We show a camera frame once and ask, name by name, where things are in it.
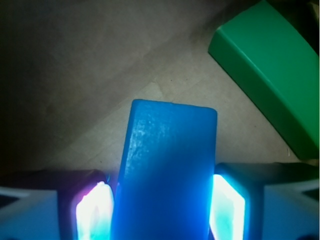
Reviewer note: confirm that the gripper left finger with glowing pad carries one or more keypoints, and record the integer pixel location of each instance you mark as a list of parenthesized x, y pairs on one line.
[(56, 205)]

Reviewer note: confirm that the brown paper bag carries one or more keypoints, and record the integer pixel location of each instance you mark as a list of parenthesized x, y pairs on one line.
[(70, 69)]

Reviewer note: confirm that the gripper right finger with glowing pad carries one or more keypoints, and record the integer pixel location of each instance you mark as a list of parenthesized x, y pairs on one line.
[(265, 201)]

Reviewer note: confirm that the green rectangular block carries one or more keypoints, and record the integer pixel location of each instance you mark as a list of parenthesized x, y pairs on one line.
[(277, 69)]

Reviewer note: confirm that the blue rectangular block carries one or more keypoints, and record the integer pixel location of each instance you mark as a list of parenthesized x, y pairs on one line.
[(165, 180)]

